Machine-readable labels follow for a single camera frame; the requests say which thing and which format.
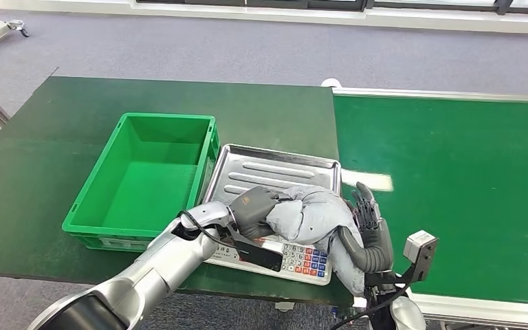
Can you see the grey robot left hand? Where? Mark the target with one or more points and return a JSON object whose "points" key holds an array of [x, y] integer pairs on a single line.
{"points": [[252, 209]]}

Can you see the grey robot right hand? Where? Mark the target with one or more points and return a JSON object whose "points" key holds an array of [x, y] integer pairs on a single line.
{"points": [[378, 248]]}

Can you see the grey plastic mailer package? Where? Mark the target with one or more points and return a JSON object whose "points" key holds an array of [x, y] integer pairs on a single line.
{"points": [[314, 214]]}

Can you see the green plastic basket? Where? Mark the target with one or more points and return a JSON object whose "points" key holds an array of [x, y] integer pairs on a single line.
{"points": [[150, 182]]}

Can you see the white electronic scale steel tray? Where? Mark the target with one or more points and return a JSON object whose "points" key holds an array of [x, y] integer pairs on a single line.
{"points": [[268, 166]]}

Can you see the green conveyor belt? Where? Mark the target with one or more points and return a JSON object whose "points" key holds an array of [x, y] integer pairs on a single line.
{"points": [[450, 182]]}

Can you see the white round conveyor end cap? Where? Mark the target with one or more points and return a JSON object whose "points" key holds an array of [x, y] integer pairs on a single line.
{"points": [[331, 83]]}

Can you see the dark green table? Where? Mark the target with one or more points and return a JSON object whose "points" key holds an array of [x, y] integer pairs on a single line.
{"points": [[41, 159]]}

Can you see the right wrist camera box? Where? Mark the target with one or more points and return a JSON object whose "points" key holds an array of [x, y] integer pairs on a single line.
{"points": [[421, 250]]}

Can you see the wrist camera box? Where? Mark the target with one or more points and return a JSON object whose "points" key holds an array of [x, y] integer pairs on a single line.
{"points": [[259, 255], [421, 250]]}

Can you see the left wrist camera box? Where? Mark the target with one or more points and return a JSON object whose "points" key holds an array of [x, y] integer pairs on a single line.
{"points": [[259, 255]]}

